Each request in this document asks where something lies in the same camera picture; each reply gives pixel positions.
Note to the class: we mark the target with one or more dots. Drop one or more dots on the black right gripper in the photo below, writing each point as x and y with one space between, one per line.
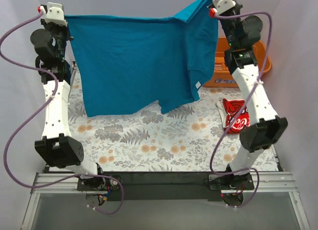
228 14

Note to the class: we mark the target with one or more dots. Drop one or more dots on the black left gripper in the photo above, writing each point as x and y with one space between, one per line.
59 28

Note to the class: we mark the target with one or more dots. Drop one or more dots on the teal blue t shirt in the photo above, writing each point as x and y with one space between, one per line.
127 63

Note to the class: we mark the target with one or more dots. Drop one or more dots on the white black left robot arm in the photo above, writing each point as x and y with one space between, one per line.
56 146

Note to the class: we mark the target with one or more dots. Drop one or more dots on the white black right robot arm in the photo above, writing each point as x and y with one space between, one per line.
266 127

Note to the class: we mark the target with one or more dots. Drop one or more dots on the orange plastic basket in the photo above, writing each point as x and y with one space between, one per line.
222 77

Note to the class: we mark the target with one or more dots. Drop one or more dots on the folded red printed t shirt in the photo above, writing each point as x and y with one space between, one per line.
228 109

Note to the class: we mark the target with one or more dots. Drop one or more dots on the floral patterned table mat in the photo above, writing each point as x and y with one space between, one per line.
189 138

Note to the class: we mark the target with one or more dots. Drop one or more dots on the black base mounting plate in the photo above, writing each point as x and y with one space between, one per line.
179 185

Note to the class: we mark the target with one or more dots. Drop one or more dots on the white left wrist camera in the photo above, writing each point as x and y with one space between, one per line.
53 13

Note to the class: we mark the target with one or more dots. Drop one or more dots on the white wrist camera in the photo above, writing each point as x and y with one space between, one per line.
53 13
218 7

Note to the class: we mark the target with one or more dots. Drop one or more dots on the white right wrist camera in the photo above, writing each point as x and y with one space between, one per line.
218 7

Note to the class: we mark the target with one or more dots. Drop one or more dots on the aluminium frame rail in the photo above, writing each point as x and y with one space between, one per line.
268 182

